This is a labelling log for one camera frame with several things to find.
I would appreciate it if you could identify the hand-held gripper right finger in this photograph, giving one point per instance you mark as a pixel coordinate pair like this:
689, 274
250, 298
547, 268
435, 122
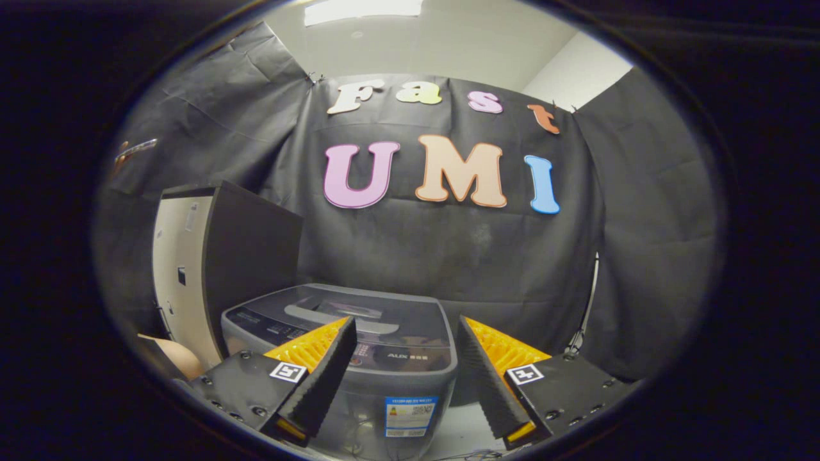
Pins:
487, 384

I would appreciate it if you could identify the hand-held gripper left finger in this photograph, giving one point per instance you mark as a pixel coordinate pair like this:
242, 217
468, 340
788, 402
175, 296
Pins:
323, 384

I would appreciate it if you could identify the gray washing machine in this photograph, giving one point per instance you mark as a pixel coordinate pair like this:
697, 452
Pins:
410, 390

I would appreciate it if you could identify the dark washing machine lid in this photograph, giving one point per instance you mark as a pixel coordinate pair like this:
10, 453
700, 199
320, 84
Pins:
410, 320

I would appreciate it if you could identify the black backdrop cloth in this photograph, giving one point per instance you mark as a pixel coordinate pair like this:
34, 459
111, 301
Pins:
512, 269

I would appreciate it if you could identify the black light stand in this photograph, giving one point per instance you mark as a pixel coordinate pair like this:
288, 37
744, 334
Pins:
584, 307

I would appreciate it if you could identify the beige and black cabinet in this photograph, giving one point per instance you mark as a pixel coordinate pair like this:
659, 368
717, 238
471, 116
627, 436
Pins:
256, 256

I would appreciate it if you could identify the ceiling light panel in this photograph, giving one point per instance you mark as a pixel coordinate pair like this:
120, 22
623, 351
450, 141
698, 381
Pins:
359, 9

